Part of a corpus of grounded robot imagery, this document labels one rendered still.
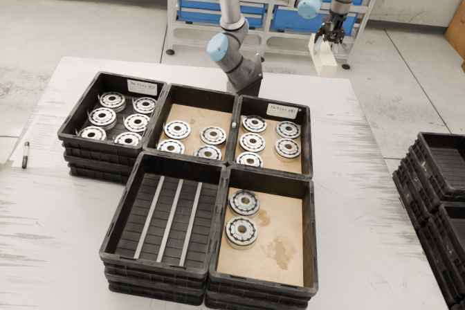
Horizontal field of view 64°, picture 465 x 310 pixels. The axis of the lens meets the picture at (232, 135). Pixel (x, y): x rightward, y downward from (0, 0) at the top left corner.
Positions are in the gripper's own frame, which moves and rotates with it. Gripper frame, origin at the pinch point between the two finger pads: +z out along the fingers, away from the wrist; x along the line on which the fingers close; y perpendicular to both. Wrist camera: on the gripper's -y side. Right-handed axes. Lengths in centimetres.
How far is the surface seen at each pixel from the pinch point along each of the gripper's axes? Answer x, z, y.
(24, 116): -169, 109, -65
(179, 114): -58, 26, 16
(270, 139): -20.3, 25.7, 27.9
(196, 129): -51, 26, 24
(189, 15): -61, 72, -162
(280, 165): -18, 26, 42
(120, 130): -81, 26, 28
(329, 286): -4, 39, 83
